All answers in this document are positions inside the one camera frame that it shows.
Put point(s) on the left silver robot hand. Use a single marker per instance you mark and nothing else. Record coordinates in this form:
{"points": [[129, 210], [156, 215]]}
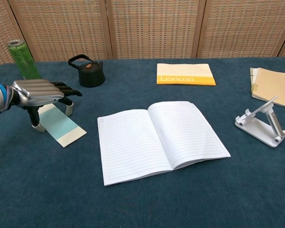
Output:
{"points": [[38, 91]]}

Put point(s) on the teal cream bookmark pink tassel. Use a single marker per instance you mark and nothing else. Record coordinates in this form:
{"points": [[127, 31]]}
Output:
{"points": [[59, 126]]}

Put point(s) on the yellow white Lexicon book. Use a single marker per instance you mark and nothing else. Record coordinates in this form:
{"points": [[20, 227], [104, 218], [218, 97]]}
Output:
{"points": [[185, 71]]}

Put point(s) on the green drink can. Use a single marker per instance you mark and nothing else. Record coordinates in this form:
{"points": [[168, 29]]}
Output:
{"points": [[23, 61]]}

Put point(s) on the black cast iron teapot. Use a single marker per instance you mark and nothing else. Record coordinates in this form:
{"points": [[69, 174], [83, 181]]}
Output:
{"points": [[91, 76]]}

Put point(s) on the dark blue table cloth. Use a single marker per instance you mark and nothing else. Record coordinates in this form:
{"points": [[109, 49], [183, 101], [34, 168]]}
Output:
{"points": [[61, 190]]}

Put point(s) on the open lined notebook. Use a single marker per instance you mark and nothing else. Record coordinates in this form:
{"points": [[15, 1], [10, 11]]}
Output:
{"points": [[133, 147]]}

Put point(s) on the woven wooden folding screen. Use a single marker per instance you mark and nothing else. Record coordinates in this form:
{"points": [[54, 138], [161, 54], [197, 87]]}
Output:
{"points": [[152, 28]]}

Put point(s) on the white paper spiral notebook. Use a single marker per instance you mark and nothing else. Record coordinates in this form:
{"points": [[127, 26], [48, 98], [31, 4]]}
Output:
{"points": [[252, 76]]}

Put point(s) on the white folding phone stand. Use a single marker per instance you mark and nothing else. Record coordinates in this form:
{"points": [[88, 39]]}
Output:
{"points": [[254, 128]]}

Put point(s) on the beige cover spiral notebook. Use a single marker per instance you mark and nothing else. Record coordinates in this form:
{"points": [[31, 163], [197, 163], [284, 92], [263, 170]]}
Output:
{"points": [[275, 85]]}

